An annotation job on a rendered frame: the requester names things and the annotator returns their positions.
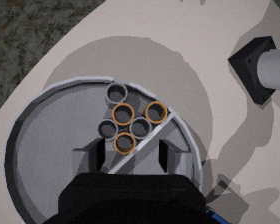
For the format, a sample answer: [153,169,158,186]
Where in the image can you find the grey metal bushing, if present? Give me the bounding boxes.
[130,117,152,139]
[105,82,128,105]
[96,118,120,141]

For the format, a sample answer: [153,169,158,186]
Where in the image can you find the blue square tray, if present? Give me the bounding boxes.
[206,205,230,224]

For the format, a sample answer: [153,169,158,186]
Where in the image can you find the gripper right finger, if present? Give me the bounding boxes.
[158,139,194,181]

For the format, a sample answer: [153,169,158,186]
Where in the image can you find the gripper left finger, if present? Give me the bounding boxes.
[72,138,105,179]

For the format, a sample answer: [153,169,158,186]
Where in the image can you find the bronze bushing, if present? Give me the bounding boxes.
[114,131,136,154]
[112,103,134,125]
[144,101,168,124]

